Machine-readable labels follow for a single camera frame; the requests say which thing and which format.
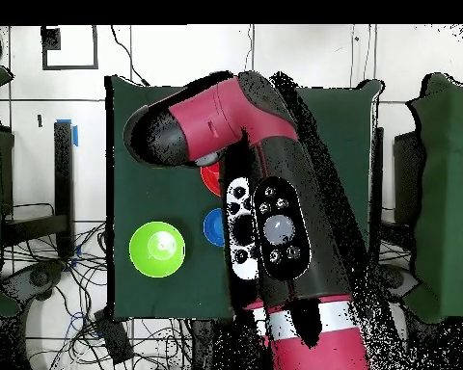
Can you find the orange plastic bowl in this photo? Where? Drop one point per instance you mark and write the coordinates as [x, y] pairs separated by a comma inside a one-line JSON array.
[[211, 179]]

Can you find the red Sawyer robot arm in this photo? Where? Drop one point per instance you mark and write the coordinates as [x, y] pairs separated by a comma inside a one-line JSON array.
[[316, 347]]

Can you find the dark blue plastic bowl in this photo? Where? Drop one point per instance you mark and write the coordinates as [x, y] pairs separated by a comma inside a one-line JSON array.
[[214, 227]]

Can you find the dark green tablecloth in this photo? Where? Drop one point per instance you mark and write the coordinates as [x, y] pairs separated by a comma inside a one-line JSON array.
[[158, 192]]

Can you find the green plastic bowl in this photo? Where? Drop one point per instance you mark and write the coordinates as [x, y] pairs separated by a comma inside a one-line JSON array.
[[150, 254]]

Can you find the blue tape strip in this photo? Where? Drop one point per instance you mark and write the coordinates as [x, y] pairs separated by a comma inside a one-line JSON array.
[[75, 135]]

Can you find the black power brick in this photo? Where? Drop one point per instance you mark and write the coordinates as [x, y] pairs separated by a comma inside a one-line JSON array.
[[115, 339]]

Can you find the black metal post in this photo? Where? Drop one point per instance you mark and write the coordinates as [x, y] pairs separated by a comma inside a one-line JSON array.
[[63, 173], [378, 173]]

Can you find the grey pedestal foot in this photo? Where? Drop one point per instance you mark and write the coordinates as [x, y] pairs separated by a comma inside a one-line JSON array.
[[38, 277]]

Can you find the black square frame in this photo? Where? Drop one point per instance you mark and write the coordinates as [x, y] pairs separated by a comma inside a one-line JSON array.
[[69, 67]]

